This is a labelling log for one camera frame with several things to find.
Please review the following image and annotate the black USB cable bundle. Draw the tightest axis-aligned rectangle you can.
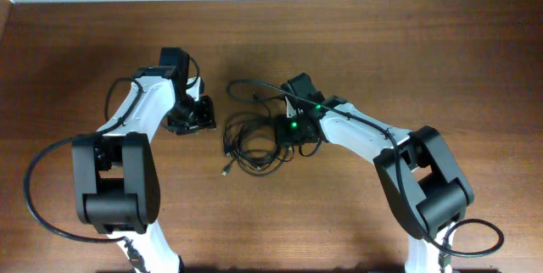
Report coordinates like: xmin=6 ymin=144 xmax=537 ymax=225
xmin=221 ymin=90 xmax=296 ymax=177

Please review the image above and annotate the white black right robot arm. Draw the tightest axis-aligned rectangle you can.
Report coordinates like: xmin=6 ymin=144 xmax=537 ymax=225
xmin=283 ymin=96 xmax=474 ymax=272

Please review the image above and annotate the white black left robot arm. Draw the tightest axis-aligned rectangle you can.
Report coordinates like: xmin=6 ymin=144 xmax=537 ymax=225
xmin=71 ymin=65 xmax=214 ymax=272

